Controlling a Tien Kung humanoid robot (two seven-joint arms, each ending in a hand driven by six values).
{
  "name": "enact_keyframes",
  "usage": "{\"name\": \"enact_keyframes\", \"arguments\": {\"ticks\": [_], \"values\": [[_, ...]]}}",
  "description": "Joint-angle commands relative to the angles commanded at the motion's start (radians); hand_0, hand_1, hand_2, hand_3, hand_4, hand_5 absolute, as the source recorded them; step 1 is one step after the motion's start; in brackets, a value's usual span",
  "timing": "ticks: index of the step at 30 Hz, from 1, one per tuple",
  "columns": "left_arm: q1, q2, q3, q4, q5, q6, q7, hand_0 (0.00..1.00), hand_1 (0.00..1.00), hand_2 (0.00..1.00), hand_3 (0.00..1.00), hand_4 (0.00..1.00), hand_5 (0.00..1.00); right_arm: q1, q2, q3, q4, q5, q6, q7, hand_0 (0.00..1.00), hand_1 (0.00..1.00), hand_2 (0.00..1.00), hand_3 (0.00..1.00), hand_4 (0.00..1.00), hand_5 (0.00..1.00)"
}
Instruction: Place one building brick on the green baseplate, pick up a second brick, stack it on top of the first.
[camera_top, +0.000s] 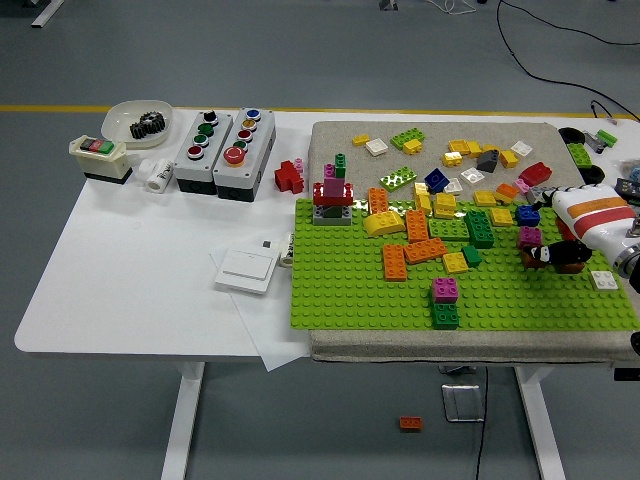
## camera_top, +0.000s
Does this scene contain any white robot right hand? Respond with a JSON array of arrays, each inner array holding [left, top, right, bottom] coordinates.
[[528, 184, 639, 274]]

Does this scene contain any magenta square brick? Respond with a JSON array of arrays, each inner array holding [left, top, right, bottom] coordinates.
[[432, 277, 460, 304]]

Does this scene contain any dark green long brick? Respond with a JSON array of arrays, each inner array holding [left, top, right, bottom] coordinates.
[[463, 209, 496, 249], [430, 300, 461, 331]]

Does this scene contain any green baseplate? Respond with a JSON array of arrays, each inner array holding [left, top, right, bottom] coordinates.
[[289, 198, 640, 331]]

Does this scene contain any pink square brick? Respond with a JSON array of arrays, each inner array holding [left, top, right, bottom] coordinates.
[[517, 225, 544, 249]]

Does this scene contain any blue square brick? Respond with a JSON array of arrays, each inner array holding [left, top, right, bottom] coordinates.
[[514, 203, 543, 226]]

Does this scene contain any red curved brick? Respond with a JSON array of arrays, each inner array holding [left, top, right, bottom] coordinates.
[[518, 161, 554, 187]]

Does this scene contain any dark grey slope brick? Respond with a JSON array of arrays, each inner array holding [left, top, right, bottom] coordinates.
[[475, 149, 502, 174]]

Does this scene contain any lime green long brick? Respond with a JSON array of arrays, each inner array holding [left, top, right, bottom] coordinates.
[[378, 166, 419, 193], [389, 128, 427, 151], [428, 217, 470, 242]]

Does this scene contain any dark blue brick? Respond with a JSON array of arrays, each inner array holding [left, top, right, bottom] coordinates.
[[423, 167, 453, 194]]

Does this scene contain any yellow curved brick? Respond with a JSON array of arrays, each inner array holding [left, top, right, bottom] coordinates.
[[361, 210, 405, 238]]

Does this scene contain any pink tower brick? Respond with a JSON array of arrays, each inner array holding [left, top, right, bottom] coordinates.
[[323, 163, 346, 198]]

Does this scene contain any grey tower base brick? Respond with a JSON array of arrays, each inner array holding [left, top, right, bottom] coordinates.
[[312, 203, 354, 227]]

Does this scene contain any red tower brick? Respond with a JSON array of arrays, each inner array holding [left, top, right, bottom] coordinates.
[[312, 181, 355, 207]]

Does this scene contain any red cross-shaped brick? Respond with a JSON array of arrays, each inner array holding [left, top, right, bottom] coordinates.
[[273, 159, 305, 195]]

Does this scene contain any black electronic device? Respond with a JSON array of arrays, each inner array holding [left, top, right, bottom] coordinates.
[[613, 177, 640, 205]]

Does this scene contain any clear grey part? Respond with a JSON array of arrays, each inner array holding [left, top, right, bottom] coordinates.
[[581, 130, 609, 154]]

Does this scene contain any grey-brown mat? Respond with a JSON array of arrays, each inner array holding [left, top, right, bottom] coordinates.
[[305, 121, 640, 369]]

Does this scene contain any white table leg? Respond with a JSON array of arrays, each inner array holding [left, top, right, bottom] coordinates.
[[160, 360, 206, 480], [514, 366, 566, 480]]

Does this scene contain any metal floor socket plate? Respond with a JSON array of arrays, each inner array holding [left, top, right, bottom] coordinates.
[[440, 383, 487, 424]]

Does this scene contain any white printed cylinder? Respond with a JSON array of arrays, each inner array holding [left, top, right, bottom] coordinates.
[[278, 231, 295, 268]]

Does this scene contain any grey emergency stop button box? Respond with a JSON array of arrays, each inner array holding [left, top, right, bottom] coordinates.
[[212, 107, 277, 203]]

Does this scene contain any white paper sheet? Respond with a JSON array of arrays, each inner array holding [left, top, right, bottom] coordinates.
[[208, 243, 312, 373]]

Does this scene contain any grey four-button box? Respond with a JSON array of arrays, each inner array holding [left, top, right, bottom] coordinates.
[[173, 109, 234, 196]]

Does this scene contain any white pipe fitting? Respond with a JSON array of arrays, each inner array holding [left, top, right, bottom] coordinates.
[[135, 157, 175, 194]]

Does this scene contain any black metal gear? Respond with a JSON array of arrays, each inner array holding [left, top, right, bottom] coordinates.
[[129, 111, 168, 141]]

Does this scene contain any white plastic tray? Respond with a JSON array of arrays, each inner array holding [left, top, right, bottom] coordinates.
[[101, 99, 175, 151]]

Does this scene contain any white furniture foot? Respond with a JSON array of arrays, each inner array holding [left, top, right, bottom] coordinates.
[[30, 0, 66, 29]]

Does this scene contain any black cable with plug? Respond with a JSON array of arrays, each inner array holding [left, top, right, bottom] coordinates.
[[589, 99, 640, 126]]

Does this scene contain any white wall switch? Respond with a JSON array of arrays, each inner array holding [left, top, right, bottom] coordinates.
[[214, 248, 279, 295]]

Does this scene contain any cream red-green switch box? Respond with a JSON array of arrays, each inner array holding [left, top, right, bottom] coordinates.
[[68, 134, 134, 186]]

